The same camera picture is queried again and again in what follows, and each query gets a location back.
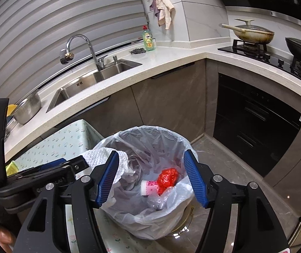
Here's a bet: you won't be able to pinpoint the floral light blue tablecloth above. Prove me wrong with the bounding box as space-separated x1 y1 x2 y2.
12 120 167 252

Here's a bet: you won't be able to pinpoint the black built-in oven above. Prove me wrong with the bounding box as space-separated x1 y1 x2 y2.
213 74 301 176

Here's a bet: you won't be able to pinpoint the stainless steel colander bowl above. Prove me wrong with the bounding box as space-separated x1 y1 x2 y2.
11 90 42 125

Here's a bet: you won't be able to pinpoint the black gas stove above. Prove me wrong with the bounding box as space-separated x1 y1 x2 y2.
219 39 301 80

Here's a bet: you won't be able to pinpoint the trash bin with clear liner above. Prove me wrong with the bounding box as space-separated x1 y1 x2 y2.
82 126 194 240

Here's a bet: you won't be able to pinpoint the chrome kitchen faucet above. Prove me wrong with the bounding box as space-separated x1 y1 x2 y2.
59 34 105 71

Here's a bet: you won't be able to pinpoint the clear plastic bag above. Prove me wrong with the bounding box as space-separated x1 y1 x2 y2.
146 187 184 211

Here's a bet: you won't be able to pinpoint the white paper towel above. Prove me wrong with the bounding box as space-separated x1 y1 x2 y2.
81 147 137 185

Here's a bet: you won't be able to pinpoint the yellow green wipes packet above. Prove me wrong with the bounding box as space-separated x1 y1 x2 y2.
6 161 19 176

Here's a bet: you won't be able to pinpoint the operator hand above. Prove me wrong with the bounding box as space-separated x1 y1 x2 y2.
0 226 16 253

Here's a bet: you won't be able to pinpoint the red plastic bag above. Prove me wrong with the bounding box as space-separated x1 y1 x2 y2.
156 168 179 195

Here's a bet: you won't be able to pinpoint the green dish soap bottle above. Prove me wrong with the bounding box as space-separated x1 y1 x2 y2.
142 26 156 51

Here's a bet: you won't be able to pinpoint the yellow blue colander basin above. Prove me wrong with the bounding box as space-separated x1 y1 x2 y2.
7 104 17 117

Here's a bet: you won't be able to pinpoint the hanging pink purple cloths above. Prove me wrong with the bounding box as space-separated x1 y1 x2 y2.
149 0 175 30

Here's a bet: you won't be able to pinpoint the dark scrubber on counter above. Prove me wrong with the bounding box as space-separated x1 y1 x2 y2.
130 48 146 55

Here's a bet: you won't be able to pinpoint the grey window blind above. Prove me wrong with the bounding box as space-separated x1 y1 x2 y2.
0 0 146 102

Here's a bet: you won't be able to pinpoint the stainless steel sink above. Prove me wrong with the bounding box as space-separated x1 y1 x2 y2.
46 56 141 112

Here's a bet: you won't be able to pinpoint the cream frying pan with lid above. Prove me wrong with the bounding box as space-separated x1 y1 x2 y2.
219 18 275 44

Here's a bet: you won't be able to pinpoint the pink white paper cup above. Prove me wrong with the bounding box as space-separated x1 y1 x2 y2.
140 180 159 196

